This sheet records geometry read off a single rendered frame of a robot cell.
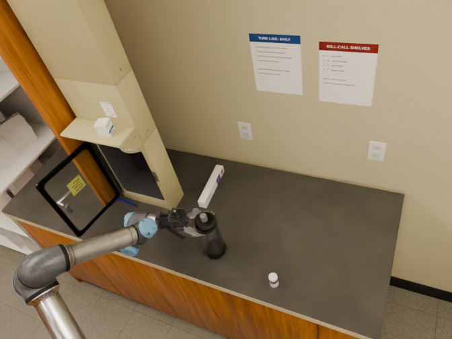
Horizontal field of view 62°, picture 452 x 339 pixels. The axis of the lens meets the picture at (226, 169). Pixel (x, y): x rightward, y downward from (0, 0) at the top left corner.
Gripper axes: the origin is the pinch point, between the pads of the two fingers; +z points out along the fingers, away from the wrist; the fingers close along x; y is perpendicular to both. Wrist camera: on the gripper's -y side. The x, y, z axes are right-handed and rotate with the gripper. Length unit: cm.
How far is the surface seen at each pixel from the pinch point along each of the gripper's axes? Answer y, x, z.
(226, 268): -20.6, -8.6, 6.4
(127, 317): -114, 0, -82
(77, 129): 37, 22, -52
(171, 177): -2.6, 28.7, -23.6
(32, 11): 85, 27, -46
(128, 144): 33.6, 15.2, -27.0
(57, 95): 47, 32, -61
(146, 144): 25.3, 23.6, -24.8
